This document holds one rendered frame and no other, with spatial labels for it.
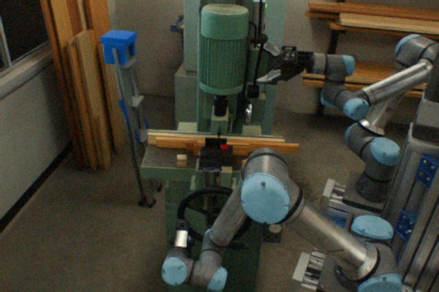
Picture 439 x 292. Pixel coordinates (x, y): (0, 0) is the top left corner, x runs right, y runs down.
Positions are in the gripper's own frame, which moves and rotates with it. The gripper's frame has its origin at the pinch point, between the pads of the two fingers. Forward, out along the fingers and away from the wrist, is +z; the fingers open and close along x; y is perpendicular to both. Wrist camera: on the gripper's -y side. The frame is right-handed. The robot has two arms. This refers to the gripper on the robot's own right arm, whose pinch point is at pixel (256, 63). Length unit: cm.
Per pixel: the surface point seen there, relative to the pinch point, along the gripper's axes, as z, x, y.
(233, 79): 7.8, 3.8, -6.2
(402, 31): -125, -117, -127
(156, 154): 38, 26, -35
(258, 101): -4.9, -1.9, -34.9
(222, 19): 13.1, -8.8, 13.1
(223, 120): 10.8, 13.6, -22.7
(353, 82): -100, -95, -173
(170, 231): 32, 55, -57
